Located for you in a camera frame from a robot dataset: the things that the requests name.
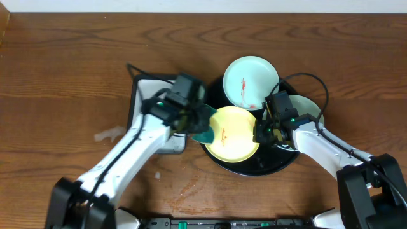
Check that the green scrubbing sponge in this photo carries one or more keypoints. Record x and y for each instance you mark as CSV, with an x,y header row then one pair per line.
x,y
206,137

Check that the black round tray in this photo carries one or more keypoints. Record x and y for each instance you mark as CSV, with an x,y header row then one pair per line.
x,y
266,160

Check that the mint plate with red stain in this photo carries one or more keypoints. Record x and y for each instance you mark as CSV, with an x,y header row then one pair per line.
x,y
248,80

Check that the black rectangular soapy tray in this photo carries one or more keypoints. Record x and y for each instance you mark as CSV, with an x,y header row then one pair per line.
x,y
144,88

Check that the yellow plate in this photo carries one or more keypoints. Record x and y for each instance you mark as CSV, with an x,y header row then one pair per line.
x,y
233,135

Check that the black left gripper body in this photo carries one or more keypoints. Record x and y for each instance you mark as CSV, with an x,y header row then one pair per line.
x,y
197,117

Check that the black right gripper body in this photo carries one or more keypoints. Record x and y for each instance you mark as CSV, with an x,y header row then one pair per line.
x,y
264,132

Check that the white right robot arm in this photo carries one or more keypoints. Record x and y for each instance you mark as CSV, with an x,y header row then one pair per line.
x,y
371,189

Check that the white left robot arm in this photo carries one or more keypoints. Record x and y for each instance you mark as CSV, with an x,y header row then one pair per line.
x,y
91,201

